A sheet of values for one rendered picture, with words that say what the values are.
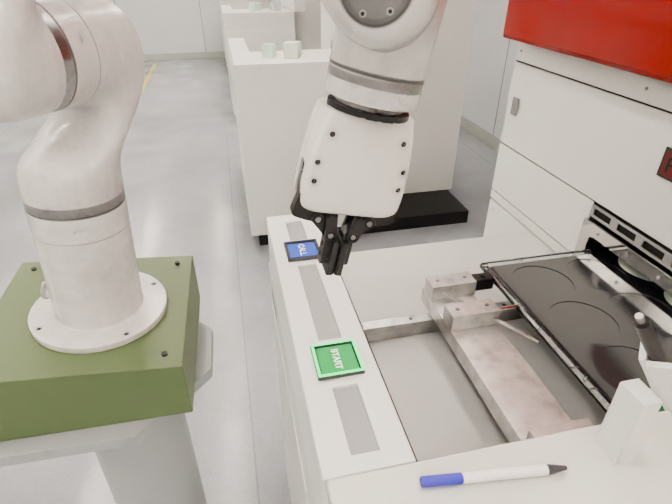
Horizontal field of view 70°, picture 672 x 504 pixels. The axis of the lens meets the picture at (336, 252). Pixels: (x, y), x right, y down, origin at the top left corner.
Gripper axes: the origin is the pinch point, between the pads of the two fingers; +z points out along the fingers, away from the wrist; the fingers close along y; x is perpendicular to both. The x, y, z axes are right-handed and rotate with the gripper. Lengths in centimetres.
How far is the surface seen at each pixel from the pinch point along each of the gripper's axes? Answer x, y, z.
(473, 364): -2.9, -25.6, 18.6
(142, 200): -269, 46, 124
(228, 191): -271, -9, 112
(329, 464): 13.5, 0.2, 15.9
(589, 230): -27, -60, 7
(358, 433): 10.4, -3.6, 15.5
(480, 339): -7.5, -29.0, 17.9
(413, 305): -24.8, -26.5, 24.6
